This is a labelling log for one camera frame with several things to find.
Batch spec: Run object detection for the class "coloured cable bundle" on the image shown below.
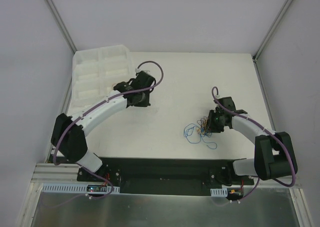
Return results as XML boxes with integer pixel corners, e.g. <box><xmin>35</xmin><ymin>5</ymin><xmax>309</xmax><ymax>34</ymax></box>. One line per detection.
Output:
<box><xmin>183</xmin><ymin>115</ymin><xmax>218</xmax><ymax>150</ymax></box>

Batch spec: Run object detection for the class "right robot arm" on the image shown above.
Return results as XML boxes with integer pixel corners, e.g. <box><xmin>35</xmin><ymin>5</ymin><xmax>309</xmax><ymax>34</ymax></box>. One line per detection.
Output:
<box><xmin>205</xmin><ymin>96</ymin><xmax>298</xmax><ymax>185</ymax></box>

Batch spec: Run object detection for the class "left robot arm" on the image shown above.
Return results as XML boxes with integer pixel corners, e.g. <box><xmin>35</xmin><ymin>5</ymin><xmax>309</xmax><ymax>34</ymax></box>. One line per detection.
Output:
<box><xmin>51</xmin><ymin>71</ymin><xmax>156</xmax><ymax>182</ymax></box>

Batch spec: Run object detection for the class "white foam tray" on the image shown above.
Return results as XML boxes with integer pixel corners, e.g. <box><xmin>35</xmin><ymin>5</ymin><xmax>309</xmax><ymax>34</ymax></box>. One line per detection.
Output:
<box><xmin>70</xmin><ymin>44</ymin><xmax>134</xmax><ymax>109</ymax></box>

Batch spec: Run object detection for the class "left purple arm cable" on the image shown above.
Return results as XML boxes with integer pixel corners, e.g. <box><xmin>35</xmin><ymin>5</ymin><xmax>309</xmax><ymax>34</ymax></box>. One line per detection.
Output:
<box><xmin>52</xmin><ymin>60</ymin><xmax>166</xmax><ymax>200</ymax></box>

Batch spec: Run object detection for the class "right white cable duct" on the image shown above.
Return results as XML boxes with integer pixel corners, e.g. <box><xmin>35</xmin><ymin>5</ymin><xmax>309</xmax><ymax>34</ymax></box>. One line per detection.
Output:
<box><xmin>210</xmin><ymin>187</ymin><xmax>228</xmax><ymax>198</ymax></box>

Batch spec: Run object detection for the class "white cable duct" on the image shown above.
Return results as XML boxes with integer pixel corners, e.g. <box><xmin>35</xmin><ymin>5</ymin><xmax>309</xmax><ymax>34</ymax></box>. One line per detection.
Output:
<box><xmin>42</xmin><ymin>183</ymin><xmax>120</xmax><ymax>195</ymax></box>
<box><xmin>210</xmin><ymin>187</ymin><xmax>228</xmax><ymax>198</ymax></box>

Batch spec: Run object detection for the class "left aluminium frame post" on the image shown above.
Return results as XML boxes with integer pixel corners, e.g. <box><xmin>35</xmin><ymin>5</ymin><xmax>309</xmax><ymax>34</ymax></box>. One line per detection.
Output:
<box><xmin>44</xmin><ymin>0</ymin><xmax>77</xmax><ymax>53</ymax></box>

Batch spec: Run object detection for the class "aluminium frame post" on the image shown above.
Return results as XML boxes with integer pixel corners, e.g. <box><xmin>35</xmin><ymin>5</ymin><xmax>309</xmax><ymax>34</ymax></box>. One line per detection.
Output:
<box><xmin>252</xmin><ymin>0</ymin><xmax>294</xmax><ymax>63</ymax></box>
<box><xmin>44</xmin><ymin>0</ymin><xmax>77</xmax><ymax>53</ymax></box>

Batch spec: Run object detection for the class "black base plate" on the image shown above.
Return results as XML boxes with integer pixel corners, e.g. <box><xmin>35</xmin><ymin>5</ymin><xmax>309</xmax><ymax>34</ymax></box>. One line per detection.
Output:
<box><xmin>77</xmin><ymin>157</ymin><xmax>254</xmax><ymax>196</ymax></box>

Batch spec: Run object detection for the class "left white cable duct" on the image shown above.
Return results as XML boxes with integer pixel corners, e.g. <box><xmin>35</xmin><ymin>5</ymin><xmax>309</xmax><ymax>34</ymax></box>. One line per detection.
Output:
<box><xmin>42</xmin><ymin>183</ymin><xmax>120</xmax><ymax>195</ymax></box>

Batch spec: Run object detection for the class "right aluminium frame post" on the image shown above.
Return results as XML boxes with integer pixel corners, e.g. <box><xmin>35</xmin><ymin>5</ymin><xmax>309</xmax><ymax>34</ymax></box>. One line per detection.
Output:
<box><xmin>252</xmin><ymin>0</ymin><xmax>294</xmax><ymax>63</ymax></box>

